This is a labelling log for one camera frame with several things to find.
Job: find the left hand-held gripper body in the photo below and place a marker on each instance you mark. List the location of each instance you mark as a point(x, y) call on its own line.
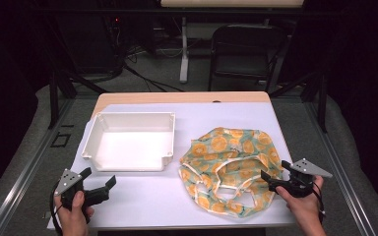
point(68, 181)

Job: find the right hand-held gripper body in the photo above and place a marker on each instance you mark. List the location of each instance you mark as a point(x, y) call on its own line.
point(308, 168)

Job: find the white plastic bin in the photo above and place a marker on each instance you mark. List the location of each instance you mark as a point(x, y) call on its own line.
point(131, 147)

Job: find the orange print fabric bag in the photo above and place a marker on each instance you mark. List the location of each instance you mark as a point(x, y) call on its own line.
point(223, 157)

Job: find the person's left hand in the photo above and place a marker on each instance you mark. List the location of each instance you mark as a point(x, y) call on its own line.
point(74, 214)

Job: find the person's right hand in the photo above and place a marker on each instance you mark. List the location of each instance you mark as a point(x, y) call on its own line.
point(300, 205)

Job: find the white table mat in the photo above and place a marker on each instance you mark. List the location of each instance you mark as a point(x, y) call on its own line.
point(144, 196)

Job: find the black metal stand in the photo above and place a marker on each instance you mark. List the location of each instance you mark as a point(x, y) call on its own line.
point(53, 98)
point(322, 101)

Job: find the black folding chair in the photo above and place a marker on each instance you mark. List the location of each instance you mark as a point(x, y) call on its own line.
point(242, 62)

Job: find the white stand leg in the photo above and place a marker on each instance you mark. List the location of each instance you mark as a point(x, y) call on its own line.
point(184, 65)

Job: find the aluminium floor rail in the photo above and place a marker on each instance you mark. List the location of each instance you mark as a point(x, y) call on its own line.
point(341, 183)
point(23, 177)

